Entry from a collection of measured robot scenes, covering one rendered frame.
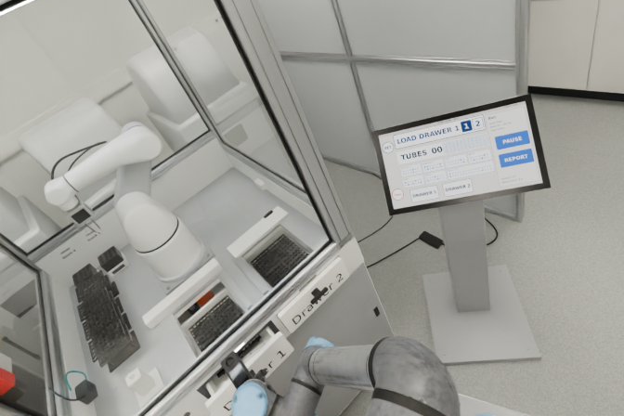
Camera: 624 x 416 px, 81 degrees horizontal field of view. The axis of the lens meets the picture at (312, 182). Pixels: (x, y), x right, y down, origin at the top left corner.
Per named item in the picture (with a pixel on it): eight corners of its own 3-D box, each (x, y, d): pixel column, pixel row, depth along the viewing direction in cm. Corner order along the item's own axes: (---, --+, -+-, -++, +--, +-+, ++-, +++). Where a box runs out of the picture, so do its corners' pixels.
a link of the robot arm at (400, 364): (428, 309, 51) (298, 331, 92) (407, 391, 45) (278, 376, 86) (490, 351, 53) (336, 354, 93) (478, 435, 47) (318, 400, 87)
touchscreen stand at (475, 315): (540, 359, 167) (558, 206, 105) (437, 365, 179) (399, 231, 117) (505, 267, 204) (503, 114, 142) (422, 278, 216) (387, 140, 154)
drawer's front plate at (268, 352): (294, 349, 121) (281, 333, 115) (224, 421, 112) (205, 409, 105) (292, 345, 123) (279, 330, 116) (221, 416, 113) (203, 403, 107)
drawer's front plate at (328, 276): (350, 276, 135) (342, 258, 129) (292, 333, 126) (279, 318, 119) (346, 273, 137) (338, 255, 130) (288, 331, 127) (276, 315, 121)
